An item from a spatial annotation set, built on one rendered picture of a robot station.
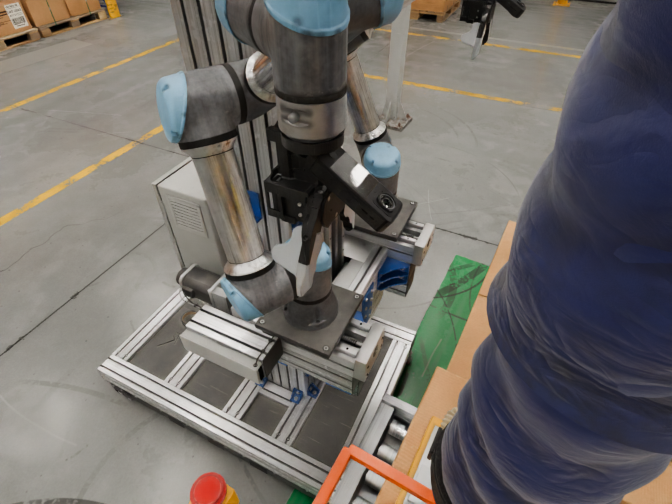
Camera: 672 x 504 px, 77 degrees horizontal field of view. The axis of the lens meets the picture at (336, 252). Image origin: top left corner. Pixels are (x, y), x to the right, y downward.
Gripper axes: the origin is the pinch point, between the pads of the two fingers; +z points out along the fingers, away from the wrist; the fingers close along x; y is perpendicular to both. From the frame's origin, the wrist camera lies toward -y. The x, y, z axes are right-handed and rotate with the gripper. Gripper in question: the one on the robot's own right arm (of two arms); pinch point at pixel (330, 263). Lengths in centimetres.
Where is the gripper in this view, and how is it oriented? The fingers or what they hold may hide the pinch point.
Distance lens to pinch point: 59.5
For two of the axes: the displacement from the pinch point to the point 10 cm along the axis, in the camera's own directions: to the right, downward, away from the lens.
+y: -9.0, -3.0, 3.2
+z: 0.0, 7.3, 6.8
